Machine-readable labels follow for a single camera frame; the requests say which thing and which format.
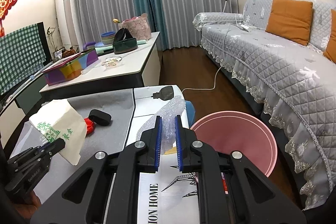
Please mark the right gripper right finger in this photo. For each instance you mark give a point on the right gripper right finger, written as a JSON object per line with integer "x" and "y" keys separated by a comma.
{"x": 195, "y": 156}

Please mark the pink plastic bin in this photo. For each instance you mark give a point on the pink plastic bin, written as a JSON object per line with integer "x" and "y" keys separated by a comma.
{"x": 228, "y": 131}

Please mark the colourful storage box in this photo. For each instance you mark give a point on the colourful storage box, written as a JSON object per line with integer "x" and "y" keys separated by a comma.
{"x": 69, "y": 67}

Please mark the red wall ornament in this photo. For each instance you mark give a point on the red wall ornament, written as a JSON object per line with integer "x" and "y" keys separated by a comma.
{"x": 5, "y": 6}

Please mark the white printed tablecloth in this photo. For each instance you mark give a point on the white printed tablecloth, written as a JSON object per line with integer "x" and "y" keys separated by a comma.
{"x": 167, "y": 196}

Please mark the pink woven basket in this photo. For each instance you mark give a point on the pink woven basket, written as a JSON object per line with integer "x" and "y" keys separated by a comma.
{"x": 138, "y": 27}

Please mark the grey table mat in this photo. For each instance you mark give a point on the grey table mat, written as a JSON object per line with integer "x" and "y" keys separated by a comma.
{"x": 111, "y": 138}

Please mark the white paper bag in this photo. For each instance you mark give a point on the white paper bag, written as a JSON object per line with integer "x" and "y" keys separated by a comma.
{"x": 58, "y": 119}

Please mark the green checkered cloth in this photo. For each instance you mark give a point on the green checkered cloth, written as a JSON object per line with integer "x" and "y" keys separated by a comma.
{"x": 23, "y": 52}

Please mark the white coffee table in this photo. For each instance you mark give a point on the white coffee table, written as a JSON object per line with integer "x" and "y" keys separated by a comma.
{"x": 138, "y": 68}

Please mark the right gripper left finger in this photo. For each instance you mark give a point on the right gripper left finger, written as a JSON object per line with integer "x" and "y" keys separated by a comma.
{"x": 142, "y": 156}

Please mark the clear glass ashtray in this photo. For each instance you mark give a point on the clear glass ashtray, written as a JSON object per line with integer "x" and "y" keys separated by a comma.
{"x": 113, "y": 61}

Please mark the small red wrapper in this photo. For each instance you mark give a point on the small red wrapper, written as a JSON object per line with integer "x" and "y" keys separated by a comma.
{"x": 90, "y": 125}

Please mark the grey quilted sofa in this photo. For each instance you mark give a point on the grey quilted sofa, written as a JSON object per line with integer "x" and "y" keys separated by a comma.
{"x": 295, "y": 84}

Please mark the bubble wrap sheet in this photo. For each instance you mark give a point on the bubble wrap sheet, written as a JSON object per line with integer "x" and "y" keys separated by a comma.
{"x": 174, "y": 107}

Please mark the dark green tray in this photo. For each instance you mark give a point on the dark green tray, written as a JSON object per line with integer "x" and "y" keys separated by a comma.
{"x": 124, "y": 42}

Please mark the white standing air conditioner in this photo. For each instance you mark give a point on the white standing air conditioner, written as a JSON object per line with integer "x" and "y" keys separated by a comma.
{"x": 68, "y": 24}

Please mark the orange cushion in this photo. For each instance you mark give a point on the orange cushion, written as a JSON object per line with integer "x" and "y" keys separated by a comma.
{"x": 330, "y": 51}
{"x": 291, "y": 19}

